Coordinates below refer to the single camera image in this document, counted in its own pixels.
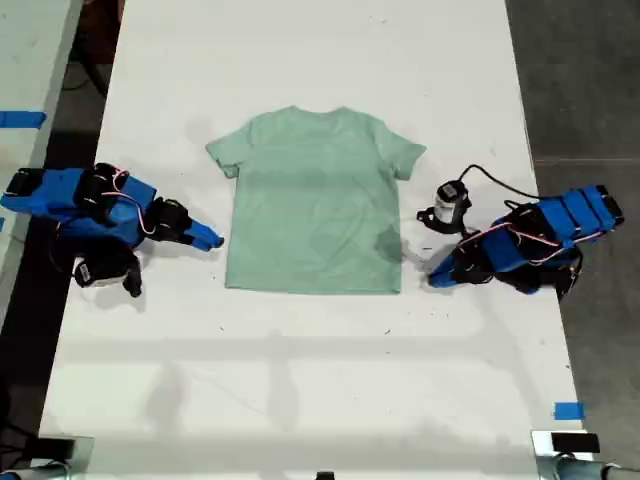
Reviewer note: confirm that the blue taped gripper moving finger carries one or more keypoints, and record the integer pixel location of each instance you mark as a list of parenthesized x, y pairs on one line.
[(197, 244), (442, 281)]

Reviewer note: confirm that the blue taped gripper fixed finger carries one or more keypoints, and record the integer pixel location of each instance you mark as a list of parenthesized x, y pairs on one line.
[(206, 233), (447, 262)]

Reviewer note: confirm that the pale green t-shirt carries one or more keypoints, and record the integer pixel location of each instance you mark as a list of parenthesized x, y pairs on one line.
[(310, 200)]

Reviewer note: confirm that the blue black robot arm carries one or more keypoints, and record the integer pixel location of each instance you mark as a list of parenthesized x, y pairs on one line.
[(555, 225), (55, 197)]

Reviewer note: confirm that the short blue tape strip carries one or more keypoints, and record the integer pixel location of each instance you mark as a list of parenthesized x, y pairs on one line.
[(569, 411)]

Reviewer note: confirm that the long blue tape strip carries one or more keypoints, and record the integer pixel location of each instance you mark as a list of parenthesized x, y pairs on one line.
[(22, 119)]

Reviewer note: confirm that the black camera stalk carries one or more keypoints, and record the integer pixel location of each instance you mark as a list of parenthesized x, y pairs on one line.
[(426, 218), (134, 280)]

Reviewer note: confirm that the black white gripper camera box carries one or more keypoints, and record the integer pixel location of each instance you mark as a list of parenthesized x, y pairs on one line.
[(449, 199)]

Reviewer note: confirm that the metal bracket with black box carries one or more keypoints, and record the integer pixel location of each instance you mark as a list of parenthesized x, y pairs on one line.
[(60, 449), (570, 445)]

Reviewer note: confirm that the small black mount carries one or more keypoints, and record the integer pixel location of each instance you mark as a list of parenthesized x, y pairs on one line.
[(325, 475)]

